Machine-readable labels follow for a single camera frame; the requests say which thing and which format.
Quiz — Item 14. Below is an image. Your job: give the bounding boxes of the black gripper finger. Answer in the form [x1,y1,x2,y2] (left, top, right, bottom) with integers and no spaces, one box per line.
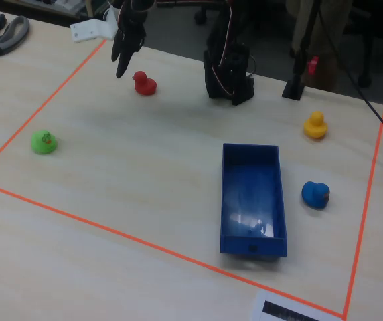
[110,31,123,62]
[115,38,145,80]

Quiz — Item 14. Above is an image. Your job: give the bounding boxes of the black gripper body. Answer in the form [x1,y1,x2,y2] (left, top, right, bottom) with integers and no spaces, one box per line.
[116,0,157,51]

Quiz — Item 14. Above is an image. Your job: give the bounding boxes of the red rubber duck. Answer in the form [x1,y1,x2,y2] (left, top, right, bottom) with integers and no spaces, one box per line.
[131,70,158,97]

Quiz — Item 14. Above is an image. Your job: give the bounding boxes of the green rubber duck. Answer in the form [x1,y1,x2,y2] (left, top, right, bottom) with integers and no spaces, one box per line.
[30,129,58,156]

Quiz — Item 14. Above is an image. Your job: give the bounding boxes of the blue rectangular plastic box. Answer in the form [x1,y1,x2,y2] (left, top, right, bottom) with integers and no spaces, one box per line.
[220,143,288,263]

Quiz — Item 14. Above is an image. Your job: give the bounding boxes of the yellow rubber duck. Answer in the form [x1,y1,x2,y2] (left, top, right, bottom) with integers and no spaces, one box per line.
[303,111,329,140]

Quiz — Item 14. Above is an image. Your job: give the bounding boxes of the blue rubber duck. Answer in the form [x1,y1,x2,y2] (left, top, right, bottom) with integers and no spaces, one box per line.
[301,181,331,210]

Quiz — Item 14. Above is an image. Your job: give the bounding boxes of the orange tape strip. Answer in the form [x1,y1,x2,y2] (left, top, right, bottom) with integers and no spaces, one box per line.
[0,179,347,319]
[342,105,383,318]
[0,39,108,178]

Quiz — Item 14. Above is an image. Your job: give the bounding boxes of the red clamp knob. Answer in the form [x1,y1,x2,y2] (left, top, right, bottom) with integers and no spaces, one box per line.
[306,56,320,75]

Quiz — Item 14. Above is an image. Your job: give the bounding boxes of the beige trouser legs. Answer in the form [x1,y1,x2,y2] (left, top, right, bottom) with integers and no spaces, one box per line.
[291,0,352,92]

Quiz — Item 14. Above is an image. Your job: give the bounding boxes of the black office chair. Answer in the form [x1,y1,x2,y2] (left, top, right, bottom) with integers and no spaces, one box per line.
[343,0,383,89]

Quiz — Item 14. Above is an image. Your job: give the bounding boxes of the white paper with black bar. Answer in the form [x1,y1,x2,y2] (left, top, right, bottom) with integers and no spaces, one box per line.
[251,290,343,321]

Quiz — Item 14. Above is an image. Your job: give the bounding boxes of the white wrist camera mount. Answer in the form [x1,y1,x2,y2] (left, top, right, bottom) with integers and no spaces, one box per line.
[70,6,119,44]

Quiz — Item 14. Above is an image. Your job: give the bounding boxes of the red white servo wires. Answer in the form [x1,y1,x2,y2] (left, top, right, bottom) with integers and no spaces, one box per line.
[210,0,256,96]

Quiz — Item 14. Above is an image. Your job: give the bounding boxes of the grey black handle tool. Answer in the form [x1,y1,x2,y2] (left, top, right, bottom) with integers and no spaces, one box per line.
[0,13,31,58]

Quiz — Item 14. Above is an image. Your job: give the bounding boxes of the long black cable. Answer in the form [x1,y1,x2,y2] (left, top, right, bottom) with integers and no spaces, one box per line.
[318,0,383,150]

